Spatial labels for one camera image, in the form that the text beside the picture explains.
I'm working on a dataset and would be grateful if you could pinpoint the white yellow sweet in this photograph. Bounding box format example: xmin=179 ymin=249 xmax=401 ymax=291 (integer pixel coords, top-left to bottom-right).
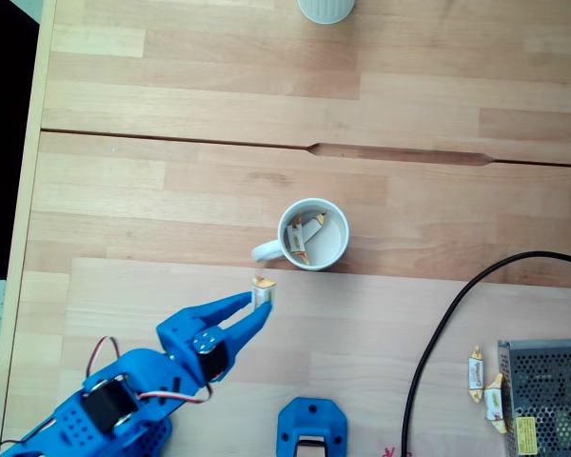
xmin=466 ymin=346 xmax=486 ymax=405
xmin=304 ymin=211 xmax=328 ymax=242
xmin=250 ymin=274 xmax=278 ymax=311
xmin=482 ymin=372 xmax=509 ymax=435
xmin=285 ymin=213 xmax=311 ymax=267

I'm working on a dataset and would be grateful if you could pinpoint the white ceramic mug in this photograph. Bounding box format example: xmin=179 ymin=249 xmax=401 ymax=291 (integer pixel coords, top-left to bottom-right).
xmin=250 ymin=197 xmax=351 ymax=272

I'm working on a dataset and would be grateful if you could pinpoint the wooden base board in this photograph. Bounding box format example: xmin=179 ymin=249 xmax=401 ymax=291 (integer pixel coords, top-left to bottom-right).
xmin=59 ymin=257 xmax=571 ymax=457

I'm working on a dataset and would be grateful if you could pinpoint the metal mesh power supply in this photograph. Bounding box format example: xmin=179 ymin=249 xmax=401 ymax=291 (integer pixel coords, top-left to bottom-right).
xmin=497 ymin=337 xmax=571 ymax=457

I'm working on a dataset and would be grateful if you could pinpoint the white ribbed cup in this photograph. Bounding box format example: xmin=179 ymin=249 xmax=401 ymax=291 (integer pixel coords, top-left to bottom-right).
xmin=297 ymin=0 xmax=357 ymax=26

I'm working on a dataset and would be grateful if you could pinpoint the red white servo wire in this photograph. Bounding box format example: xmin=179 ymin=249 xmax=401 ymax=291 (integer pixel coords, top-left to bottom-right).
xmin=85 ymin=335 xmax=124 ymax=382
xmin=137 ymin=382 xmax=215 ymax=406

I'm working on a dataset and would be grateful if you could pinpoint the blue post mount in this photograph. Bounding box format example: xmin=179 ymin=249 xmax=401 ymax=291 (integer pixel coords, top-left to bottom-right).
xmin=276 ymin=396 xmax=349 ymax=457

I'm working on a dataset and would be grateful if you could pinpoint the thick black power cable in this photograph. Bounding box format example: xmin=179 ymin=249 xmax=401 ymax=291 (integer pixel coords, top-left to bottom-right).
xmin=401 ymin=250 xmax=571 ymax=457

